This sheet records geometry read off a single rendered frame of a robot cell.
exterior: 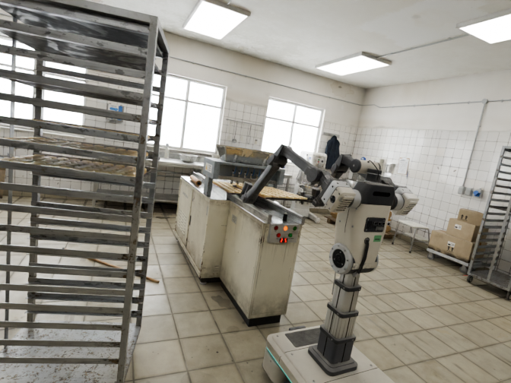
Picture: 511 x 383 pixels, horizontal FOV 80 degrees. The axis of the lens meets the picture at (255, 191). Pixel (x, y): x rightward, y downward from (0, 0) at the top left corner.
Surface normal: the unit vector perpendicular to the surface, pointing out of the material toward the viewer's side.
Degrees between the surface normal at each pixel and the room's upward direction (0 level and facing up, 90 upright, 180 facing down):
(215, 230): 90
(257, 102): 90
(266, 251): 90
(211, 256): 90
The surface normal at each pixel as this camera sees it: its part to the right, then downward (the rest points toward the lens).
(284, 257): 0.42, 0.21
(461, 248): -0.86, -0.06
